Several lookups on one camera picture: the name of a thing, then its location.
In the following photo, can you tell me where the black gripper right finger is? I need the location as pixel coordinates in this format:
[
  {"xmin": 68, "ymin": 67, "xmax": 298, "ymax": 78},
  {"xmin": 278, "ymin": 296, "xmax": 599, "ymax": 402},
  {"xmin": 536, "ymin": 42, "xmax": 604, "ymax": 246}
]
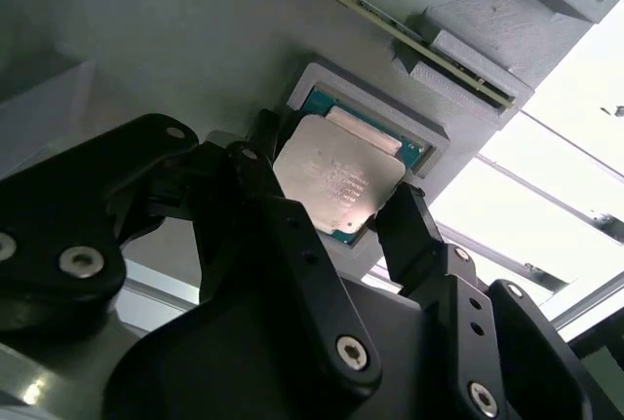
[{"xmin": 373, "ymin": 183, "xmax": 595, "ymax": 420}]

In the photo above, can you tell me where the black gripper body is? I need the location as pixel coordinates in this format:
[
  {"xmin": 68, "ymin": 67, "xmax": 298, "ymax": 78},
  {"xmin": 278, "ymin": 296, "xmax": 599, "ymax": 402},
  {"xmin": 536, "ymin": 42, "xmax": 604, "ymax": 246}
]
[{"xmin": 101, "ymin": 277, "xmax": 465, "ymax": 420}]

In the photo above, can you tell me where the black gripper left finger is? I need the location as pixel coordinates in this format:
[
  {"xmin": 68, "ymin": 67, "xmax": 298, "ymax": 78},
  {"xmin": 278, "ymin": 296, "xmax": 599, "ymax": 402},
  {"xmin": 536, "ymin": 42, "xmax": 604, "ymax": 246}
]
[{"xmin": 0, "ymin": 107, "xmax": 385, "ymax": 420}]

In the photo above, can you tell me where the silver CPU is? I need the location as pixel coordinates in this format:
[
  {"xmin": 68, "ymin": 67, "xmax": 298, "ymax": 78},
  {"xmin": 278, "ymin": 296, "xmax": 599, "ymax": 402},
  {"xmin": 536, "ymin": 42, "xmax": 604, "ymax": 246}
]
[{"xmin": 271, "ymin": 88, "xmax": 426, "ymax": 247}]

